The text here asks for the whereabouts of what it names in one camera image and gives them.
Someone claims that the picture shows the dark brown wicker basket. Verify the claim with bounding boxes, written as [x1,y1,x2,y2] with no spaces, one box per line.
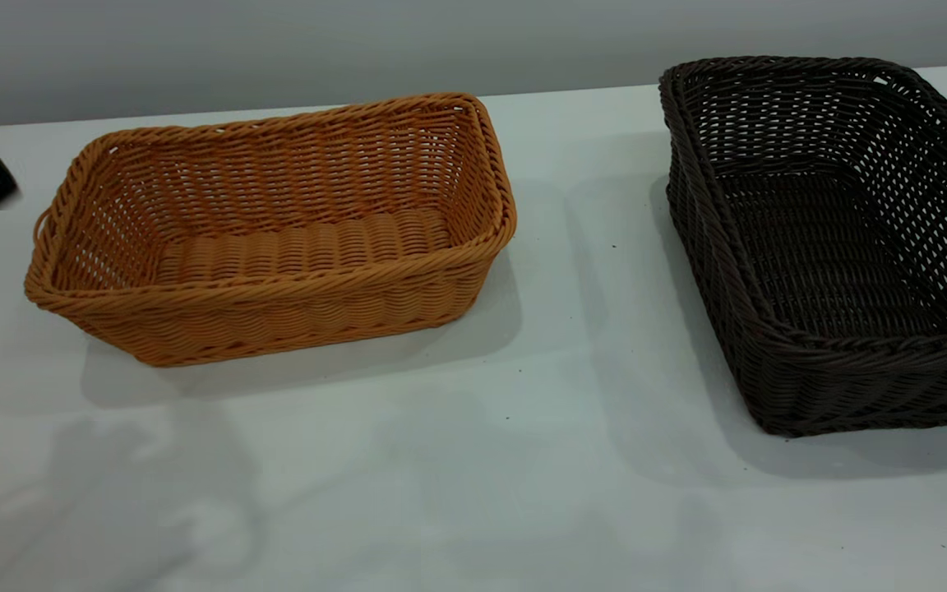
[658,56,947,438]

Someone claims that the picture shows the light brown wicker basket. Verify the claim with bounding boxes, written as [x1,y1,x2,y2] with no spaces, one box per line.
[25,92,517,368]

